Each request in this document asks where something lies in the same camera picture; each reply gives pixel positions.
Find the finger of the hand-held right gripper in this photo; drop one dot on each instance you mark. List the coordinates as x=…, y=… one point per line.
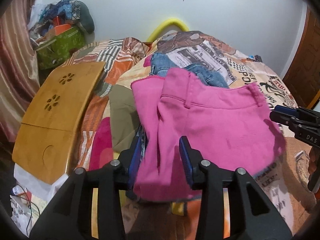
x=278, y=117
x=283, y=110

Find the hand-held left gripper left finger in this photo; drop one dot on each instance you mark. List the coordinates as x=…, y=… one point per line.
x=133, y=160

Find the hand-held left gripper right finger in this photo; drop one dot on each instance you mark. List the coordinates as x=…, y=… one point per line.
x=186, y=160

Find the pink pants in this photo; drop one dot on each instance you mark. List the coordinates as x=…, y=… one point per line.
x=212, y=125

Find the person's right hand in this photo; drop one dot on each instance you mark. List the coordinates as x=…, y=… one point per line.
x=315, y=165

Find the olive cloth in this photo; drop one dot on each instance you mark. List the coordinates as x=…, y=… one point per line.
x=122, y=115

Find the wooden door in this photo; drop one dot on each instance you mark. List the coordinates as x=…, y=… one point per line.
x=306, y=67

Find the printed blanket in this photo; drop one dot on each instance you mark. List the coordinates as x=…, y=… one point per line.
x=287, y=185

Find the small blue object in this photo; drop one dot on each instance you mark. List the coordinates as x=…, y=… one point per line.
x=253, y=58

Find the blue jeans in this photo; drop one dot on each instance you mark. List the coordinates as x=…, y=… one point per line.
x=200, y=72

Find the wooden lap desk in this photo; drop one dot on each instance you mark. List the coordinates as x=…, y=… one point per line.
x=52, y=120

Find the white plastic bag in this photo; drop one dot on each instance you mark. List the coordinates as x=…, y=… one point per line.
x=40, y=187

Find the green patterned bag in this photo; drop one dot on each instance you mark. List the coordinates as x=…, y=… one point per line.
x=62, y=46

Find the yellow foam pad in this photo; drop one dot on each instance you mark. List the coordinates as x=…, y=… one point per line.
x=172, y=22

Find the orange box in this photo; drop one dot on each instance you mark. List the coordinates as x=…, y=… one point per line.
x=62, y=28

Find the grey cushion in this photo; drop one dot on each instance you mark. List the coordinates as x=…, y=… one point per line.
x=86, y=17

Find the striped pink curtain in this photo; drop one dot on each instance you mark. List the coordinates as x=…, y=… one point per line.
x=15, y=62

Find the pile of mixed clutter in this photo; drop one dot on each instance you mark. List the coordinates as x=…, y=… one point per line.
x=57, y=12

